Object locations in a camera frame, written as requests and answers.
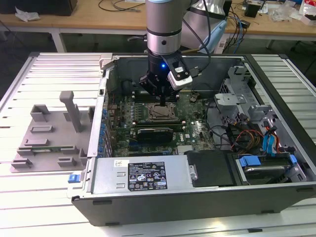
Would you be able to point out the black label sticker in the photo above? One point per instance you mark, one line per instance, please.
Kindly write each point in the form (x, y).
(148, 176)

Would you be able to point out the RAM slot bank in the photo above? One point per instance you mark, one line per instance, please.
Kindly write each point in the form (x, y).
(158, 122)
(143, 98)

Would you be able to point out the black graphics card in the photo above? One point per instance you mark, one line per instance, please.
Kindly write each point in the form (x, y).
(155, 135)

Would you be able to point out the blue case latch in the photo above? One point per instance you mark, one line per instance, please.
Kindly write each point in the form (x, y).
(73, 178)

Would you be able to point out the black cylindrical component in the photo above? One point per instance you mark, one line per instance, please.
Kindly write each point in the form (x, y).
(128, 87)

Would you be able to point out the white red bag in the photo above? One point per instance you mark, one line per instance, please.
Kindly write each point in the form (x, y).
(307, 10)

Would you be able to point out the silver power supply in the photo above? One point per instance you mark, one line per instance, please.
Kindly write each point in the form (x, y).
(106, 177)

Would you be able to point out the clear plastic bags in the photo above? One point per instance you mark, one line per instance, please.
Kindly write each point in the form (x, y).
(281, 13)

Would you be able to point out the black open PC case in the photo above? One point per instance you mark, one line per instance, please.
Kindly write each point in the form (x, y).
(172, 205)

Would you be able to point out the CPU socket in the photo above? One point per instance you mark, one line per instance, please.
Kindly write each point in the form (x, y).
(160, 119)

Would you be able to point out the wooden desk white frame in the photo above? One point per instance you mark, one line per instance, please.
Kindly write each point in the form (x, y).
(86, 19)

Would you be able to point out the grey parts rack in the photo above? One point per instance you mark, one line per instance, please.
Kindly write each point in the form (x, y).
(61, 138)

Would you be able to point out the small black box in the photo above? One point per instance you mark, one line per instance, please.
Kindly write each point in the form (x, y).
(251, 10)

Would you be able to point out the small black adapter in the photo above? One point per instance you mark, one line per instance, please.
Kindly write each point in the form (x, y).
(245, 24)

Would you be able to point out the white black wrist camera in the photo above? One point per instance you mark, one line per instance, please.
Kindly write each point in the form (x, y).
(180, 79)

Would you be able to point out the silver CPU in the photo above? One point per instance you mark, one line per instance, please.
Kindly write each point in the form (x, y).
(160, 113)

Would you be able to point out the hard disk in blue carrier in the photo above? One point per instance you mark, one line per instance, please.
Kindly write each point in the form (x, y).
(250, 161)

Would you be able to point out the black plastic cover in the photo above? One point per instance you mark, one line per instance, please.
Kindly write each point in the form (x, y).
(212, 168)

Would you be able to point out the crumpled white paper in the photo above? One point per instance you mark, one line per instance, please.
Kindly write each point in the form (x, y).
(26, 15)

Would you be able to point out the green RAM stick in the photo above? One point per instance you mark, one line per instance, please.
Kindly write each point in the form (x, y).
(49, 149)

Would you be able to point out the large black box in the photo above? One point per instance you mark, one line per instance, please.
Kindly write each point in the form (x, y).
(37, 6)

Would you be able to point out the green motherboard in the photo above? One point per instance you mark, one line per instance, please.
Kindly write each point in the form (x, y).
(197, 116)

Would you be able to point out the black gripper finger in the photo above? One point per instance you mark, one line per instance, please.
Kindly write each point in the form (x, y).
(145, 82)
(172, 92)

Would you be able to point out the silver chipset heatsink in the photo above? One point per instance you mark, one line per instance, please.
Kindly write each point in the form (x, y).
(185, 148)

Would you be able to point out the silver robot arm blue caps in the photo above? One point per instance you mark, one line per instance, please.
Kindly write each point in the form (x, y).
(163, 22)

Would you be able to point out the grey metal drive cage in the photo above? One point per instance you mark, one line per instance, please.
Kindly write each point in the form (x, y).
(229, 98)

